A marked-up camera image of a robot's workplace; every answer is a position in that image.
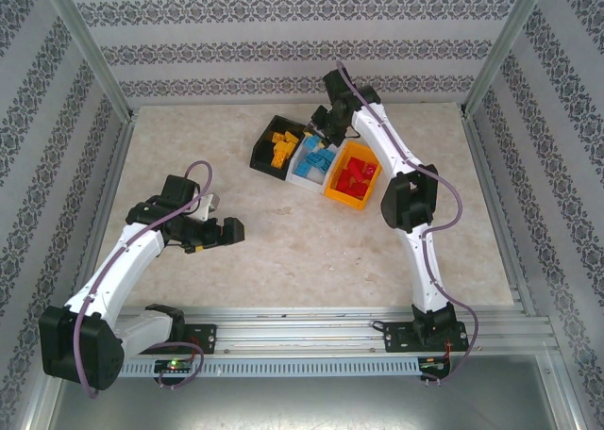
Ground white plastic bin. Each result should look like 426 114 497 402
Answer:
285 130 344 194

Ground black plastic bin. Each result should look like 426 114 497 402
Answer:
248 113 308 182

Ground yellow plastic bin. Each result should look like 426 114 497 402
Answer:
323 140 383 212

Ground left small circuit board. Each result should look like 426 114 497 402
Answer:
154 358 195 373

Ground grey metal base panel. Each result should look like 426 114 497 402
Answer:
27 372 581 430

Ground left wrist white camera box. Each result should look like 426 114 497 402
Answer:
196 192 222 222

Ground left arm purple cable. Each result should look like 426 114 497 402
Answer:
75 159 213 401

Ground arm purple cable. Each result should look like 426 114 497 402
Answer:
334 60 480 389
75 159 213 401

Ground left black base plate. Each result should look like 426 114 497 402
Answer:
181 322 218 356

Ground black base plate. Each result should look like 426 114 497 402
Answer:
181 322 218 356
384 320 471 355

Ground left aluminium side rail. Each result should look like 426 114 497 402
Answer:
63 116 136 321

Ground aluminium side rail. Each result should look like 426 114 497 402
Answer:
460 113 537 316
63 116 136 321

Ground aluminium mounting rail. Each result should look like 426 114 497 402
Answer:
44 306 561 356

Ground slotted grey cable duct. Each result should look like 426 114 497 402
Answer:
117 356 421 378

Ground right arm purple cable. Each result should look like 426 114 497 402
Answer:
334 60 480 389

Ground right aluminium side rail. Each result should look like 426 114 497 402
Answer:
460 113 537 316

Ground right aluminium frame post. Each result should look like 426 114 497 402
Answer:
460 0 553 118

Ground aluminium frame post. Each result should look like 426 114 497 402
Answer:
37 0 136 120
460 0 553 118

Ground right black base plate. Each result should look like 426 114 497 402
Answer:
384 320 471 355

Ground left aluminium frame post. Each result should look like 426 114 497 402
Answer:
37 0 136 120

